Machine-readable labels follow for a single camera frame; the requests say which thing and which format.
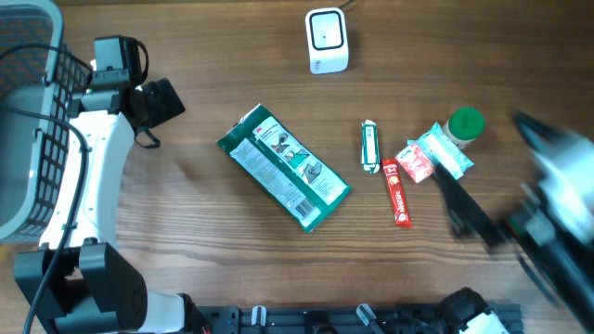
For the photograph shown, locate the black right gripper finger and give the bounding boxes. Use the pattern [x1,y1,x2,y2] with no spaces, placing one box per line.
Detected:
[512,110,566,153]
[433,164,506,250]

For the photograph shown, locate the orange tissue pack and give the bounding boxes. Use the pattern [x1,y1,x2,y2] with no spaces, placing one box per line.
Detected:
[395,143,435,184]

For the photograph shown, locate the teal wet wipes pack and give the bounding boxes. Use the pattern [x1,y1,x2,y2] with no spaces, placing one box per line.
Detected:
[407,122,474,180]

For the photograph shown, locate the green lidded small jar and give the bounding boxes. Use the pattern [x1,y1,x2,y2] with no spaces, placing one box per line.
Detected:
[442,107,485,149]

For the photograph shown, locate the red Nescafe coffee stick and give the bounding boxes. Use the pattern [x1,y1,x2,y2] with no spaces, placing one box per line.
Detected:
[381,158,412,228]

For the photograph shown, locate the green glove package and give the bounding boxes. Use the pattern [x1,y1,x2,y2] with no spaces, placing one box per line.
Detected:
[217,104,351,233]

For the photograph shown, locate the green white candy bar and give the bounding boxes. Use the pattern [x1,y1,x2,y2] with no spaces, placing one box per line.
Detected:
[361,120,381,173]

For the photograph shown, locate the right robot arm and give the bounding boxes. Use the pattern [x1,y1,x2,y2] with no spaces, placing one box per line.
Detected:
[433,110,593,333]

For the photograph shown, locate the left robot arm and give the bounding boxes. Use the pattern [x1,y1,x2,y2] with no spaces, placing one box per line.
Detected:
[13,35,212,333]

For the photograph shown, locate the white barcode scanner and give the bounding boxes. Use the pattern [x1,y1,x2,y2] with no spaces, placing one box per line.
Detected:
[304,7,349,75]

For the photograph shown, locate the grey plastic mesh basket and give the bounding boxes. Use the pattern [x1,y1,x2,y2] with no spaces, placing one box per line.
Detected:
[1,0,90,243]

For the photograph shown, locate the black left camera cable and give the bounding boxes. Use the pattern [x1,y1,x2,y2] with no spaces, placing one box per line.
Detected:
[0,42,94,334]

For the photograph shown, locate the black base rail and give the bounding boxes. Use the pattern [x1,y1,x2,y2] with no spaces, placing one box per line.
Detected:
[185,303,524,334]

